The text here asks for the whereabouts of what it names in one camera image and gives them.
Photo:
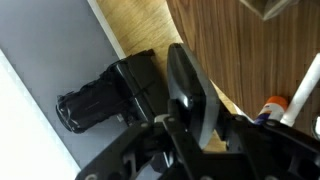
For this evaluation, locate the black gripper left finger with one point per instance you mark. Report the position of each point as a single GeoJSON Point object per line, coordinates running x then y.
{"type": "Point", "coordinates": [140, 146]}

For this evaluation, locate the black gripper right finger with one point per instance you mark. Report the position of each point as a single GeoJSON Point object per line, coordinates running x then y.
{"type": "Point", "coordinates": [273, 150]}

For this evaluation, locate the transparent grey penholder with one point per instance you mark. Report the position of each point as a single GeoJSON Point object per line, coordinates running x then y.
{"type": "Point", "coordinates": [270, 8]}

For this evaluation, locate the glue bottle with orange cap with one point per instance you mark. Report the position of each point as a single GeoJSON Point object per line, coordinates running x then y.
{"type": "Point", "coordinates": [275, 108]}

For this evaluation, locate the white marker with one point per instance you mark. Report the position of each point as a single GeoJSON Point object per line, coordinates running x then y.
{"type": "Point", "coordinates": [303, 91]}

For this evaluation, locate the oval wooden table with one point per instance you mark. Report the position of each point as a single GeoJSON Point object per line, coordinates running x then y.
{"type": "Point", "coordinates": [250, 60]}

